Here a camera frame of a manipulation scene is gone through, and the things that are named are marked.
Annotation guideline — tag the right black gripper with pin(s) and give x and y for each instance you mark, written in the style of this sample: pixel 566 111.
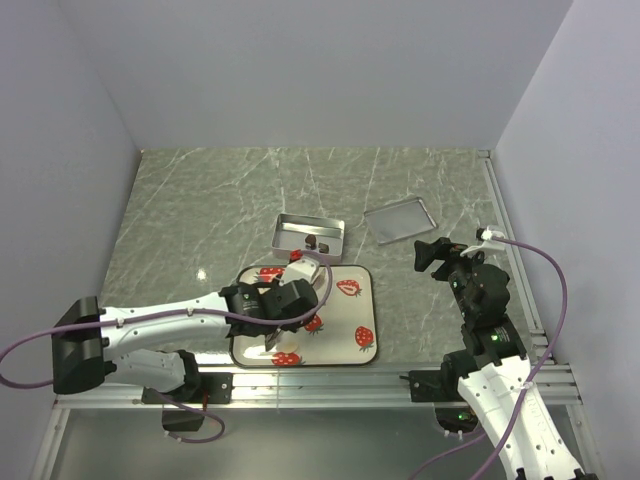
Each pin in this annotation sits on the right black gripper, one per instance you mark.
pixel 425 252

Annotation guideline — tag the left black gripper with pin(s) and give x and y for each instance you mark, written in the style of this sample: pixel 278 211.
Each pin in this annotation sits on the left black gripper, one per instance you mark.
pixel 293 326

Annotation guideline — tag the white oval chocolate front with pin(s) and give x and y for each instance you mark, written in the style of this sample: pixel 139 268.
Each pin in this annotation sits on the white oval chocolate front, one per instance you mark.
pixel 288 347

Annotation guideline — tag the metal serving tongs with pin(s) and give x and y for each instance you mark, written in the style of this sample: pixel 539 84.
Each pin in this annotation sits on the metal serving tongs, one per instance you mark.
pixel 272 339

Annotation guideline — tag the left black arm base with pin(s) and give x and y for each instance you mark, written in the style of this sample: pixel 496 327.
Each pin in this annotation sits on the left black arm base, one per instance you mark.
pixel 184 414

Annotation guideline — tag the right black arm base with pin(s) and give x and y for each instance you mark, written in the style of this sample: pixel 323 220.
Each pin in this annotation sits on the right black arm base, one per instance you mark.
pixel 452 415

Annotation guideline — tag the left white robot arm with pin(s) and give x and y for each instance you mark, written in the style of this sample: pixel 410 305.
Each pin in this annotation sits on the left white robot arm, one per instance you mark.
pixel 93 344

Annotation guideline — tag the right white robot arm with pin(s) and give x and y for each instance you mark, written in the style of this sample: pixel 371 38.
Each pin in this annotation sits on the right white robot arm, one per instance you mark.
pixel 493 374

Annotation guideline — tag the silver tin lid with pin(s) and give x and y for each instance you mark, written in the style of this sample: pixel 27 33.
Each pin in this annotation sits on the silver tin lid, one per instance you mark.
pixel 399 220

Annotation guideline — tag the white strawberry pattern tray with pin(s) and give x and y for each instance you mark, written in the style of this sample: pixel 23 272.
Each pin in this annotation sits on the white strawberry pattern tray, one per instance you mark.
pixel 343 332

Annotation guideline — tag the silver rectangular tin box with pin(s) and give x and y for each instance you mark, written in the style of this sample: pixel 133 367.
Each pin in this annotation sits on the silver rectangular tin box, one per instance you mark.
pixel 322 235

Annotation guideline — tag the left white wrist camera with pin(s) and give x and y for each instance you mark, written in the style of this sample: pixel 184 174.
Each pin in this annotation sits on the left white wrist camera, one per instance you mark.
pixel 303 265

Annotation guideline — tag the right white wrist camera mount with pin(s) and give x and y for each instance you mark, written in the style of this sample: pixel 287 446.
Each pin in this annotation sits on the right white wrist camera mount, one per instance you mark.
pixel 490 240

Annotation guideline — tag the aluminium frame rail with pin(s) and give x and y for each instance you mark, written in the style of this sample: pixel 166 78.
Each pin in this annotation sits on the aluminium frame rail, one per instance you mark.
pixel 375 386

